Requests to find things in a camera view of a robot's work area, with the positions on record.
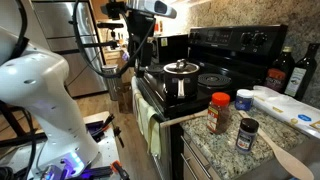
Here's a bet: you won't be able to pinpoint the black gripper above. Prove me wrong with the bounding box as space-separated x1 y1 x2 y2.
127 9 156 78

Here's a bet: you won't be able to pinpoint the glass lid with steel rim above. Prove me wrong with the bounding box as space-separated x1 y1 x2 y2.
162 58 201 75

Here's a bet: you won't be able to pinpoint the black electric stove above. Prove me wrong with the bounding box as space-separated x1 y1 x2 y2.
131 23 289 180

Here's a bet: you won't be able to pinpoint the spice jar with red lid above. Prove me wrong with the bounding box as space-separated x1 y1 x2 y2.
206 92 232 135

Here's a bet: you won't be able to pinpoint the blue jar with white lid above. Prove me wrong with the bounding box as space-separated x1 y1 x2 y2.
234 88 255 112

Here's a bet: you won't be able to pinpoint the spice jar with black lid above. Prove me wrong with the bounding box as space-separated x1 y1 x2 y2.
235 117 260 155

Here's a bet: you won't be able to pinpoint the small black coil burner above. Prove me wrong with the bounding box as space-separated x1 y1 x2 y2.
144 63 166 77

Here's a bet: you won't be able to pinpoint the steel trash can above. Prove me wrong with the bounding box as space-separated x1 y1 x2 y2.
101 64 122 102

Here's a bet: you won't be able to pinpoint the pale yellow dish towel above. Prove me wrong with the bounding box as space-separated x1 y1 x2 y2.
130 75 163 159

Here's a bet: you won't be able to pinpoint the large black coil burner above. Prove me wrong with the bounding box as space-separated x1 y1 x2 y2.
197 73 233 90

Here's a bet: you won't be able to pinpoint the stainless steel refrigerator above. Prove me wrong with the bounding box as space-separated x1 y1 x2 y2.
31 0 109 98

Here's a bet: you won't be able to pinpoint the white robot mounting table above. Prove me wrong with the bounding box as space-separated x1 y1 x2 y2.
0 110 123 180

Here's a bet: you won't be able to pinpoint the dark bottle with red label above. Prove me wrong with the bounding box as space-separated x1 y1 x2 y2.
264 45 296 94

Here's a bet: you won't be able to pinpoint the white plastic package blue logo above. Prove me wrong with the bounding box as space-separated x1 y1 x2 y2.
250 85 320 141

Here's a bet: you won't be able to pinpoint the dark bottle with white label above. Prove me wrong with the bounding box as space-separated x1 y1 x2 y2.
284 42 320 102

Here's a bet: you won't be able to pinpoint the large wooden spoon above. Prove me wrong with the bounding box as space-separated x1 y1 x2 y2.
237 110 315 180

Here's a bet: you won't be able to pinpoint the black sauce pan steel handle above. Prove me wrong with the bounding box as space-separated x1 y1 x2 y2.
162 68 201 100

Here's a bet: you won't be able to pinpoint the black camera on stand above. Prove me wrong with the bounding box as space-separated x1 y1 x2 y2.
81 21 125 51

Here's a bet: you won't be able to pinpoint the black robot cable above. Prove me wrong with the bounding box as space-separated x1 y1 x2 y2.
72 0 156 80

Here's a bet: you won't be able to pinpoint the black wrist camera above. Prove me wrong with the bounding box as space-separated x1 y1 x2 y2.
100 0 127 20

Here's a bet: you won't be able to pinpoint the orange handled clamp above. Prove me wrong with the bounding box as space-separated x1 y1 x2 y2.
110 159 132 180

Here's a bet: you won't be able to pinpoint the cabinet drawers with steel handles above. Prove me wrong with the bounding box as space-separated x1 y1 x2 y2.
179 131 223 180

